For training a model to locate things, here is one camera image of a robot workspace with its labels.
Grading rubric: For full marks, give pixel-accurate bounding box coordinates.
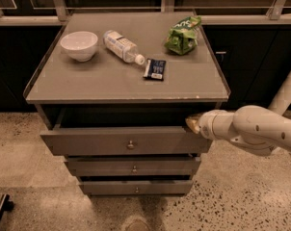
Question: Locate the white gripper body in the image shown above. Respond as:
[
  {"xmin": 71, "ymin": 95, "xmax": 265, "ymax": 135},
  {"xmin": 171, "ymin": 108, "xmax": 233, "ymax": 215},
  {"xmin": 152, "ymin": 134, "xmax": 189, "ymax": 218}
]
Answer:
[{"xmin": 198, "ymin": 110, "xmax": 236, "ymax": 141}]

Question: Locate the grey top drawer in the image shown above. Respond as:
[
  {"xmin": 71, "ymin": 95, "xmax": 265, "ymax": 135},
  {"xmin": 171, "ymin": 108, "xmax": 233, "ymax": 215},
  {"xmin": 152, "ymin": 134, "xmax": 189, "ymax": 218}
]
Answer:
[{"xmin": 40, "ymin": 108, "xmax": 214, "ymax": 157}]

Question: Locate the grey drawer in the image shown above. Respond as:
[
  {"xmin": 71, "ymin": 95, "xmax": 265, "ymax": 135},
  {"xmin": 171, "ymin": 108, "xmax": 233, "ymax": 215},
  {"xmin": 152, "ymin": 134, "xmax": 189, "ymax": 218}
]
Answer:
[
  {"xmin": 40, "ymin": 108, "xmax": 214, "ymax": 157},
  {"xmin": 80, "ymin": 180, "xmax": 193, "ymax": 195},
  {"xmin": 65, "ymin": 156, "xmax": 200, "ymax": 176}
]

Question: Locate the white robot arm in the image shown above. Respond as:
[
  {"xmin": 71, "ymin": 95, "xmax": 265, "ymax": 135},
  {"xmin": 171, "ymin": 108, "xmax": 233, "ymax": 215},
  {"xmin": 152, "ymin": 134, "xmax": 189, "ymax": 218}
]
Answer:
[{"xmin": 186, "ymin": 71, "xmax": 291, "ymax": 156}]

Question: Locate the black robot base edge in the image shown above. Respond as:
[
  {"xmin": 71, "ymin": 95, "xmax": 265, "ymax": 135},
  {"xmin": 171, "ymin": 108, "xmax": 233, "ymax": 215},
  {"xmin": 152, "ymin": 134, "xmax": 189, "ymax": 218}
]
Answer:
[{"xmin": 0, "ymin": 194, "xmax": 14, "ymax": 222}]

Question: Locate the grey drawer cabinet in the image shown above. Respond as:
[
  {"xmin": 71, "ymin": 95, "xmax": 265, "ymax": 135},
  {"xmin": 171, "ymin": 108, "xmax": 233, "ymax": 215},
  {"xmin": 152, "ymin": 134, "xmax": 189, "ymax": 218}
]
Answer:
[{"xmin": 24, "ymin": 13, "xmax": 230, "ymax": 185}]

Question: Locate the grey middle drawer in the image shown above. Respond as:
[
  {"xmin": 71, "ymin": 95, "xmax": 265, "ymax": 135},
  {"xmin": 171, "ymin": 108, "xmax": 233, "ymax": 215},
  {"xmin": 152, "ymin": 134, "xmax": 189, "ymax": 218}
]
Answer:
[{"xmin": 65, "ymin": 156, "xmax": 200, "ymax": 176}]

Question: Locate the grey bottom drawer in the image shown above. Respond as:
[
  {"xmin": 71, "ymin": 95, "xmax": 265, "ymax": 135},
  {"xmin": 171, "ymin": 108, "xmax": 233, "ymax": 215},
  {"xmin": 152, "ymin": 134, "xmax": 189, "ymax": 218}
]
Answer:
[{"xmin": 80, "ymin": 180, "xmax": 193, "ymax": 195}]

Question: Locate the dark blue snack packet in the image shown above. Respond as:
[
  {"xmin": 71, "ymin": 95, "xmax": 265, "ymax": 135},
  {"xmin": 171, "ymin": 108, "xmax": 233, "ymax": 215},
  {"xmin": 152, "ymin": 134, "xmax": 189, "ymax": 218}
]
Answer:
[{"xmin": 144, "ymin": 59, "xmax": 166, "ymax": 81}]

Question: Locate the green chip bag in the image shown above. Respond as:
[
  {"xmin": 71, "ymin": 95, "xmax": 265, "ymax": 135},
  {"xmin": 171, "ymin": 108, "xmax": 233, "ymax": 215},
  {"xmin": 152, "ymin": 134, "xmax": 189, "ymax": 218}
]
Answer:
[{"xmin": 164, "ymin": 15, "xmax": 201, "ymax": 56}]

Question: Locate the clear plastic water bottle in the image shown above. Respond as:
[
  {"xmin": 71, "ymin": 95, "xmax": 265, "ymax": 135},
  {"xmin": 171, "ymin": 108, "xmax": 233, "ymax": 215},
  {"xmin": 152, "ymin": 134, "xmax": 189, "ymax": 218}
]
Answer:
[{"xmin": 103, "ymin": 30, "xmax": 146, "ymax": 65}]

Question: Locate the white ceramic bowl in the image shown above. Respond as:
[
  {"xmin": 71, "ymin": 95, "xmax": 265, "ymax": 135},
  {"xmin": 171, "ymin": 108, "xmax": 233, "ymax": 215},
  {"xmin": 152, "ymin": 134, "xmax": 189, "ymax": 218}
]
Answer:
[{"xmin": 60, "ymin": 31, "xmax": 98, "ymax": 62}]

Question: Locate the metal railing frame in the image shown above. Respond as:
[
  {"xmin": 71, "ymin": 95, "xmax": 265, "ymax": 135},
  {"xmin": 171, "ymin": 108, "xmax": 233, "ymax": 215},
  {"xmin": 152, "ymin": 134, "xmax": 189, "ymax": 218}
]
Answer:
[{"xmin": 0, "ymin": 0, "xmax": 291, "ymax": 26}]

